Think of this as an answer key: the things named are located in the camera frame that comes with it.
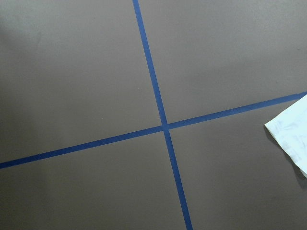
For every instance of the cream long-sleeve Twinkle shirt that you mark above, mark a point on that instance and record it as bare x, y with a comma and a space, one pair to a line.
289, 129

